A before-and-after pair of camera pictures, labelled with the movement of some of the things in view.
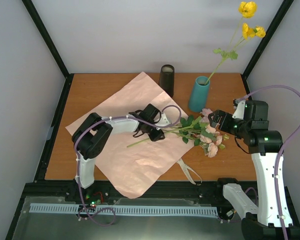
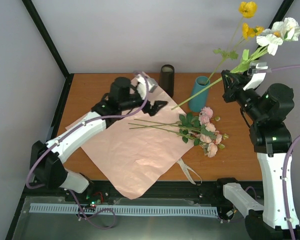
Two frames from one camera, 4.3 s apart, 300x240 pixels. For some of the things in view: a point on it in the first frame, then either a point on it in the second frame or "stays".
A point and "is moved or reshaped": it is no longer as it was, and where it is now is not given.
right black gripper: x=223 y=125 -> x=231 y=88
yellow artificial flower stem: x=246 y=10 stays
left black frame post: x=52 y=47 stays
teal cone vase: x=198 y=95 stays
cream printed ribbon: x=180 y=161 stays
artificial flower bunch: x=196 y=130 is moved or reshaped
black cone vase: x=166 y=79 stays
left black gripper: x=156 y=137 -> x=154 y=108
